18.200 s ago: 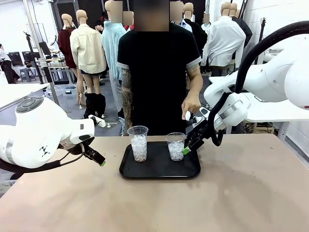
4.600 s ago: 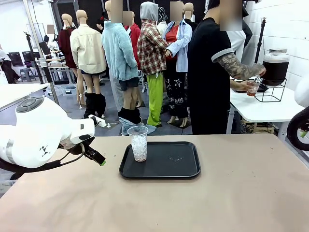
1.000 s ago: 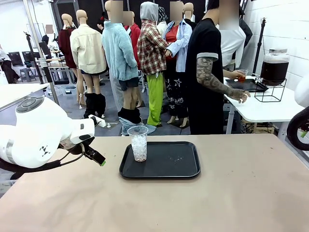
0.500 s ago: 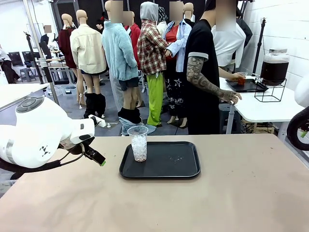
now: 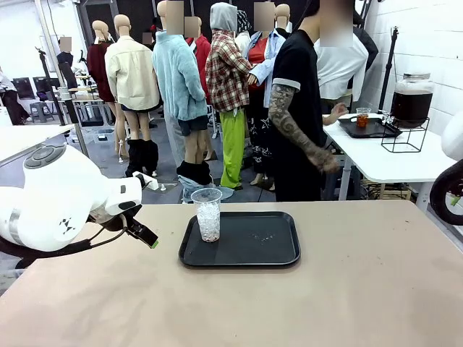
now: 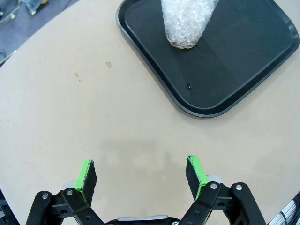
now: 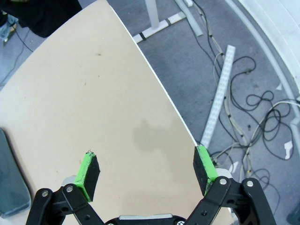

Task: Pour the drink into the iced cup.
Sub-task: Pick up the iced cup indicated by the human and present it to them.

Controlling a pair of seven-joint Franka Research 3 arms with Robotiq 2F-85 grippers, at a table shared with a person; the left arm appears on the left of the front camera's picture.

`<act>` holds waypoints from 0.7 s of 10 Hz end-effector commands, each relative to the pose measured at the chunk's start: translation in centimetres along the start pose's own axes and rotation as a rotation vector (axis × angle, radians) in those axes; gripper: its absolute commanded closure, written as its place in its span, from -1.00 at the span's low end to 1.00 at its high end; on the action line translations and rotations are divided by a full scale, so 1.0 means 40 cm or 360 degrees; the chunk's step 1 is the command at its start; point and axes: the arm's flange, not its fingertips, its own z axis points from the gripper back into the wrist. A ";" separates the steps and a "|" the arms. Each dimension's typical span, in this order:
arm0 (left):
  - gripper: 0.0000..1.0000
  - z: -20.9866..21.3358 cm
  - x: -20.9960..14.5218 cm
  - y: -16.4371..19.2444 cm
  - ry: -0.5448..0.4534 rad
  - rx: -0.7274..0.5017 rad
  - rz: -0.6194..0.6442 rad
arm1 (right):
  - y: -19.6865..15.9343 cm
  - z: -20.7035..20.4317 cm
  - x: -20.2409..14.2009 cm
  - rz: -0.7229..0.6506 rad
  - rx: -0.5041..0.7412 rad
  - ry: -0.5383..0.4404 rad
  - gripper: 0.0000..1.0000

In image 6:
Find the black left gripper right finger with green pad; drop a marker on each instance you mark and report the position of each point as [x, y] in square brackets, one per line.
[195, 175]

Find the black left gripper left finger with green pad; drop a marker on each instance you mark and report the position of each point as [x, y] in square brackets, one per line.
[86, 178]

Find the clear plastic iced cup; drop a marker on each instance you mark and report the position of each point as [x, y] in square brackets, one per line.
[184, 25]

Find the black plastic serving tray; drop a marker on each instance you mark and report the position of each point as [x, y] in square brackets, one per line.
[234, 70]

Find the flat clear plastic container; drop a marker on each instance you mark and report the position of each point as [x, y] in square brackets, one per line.
[9, 15]

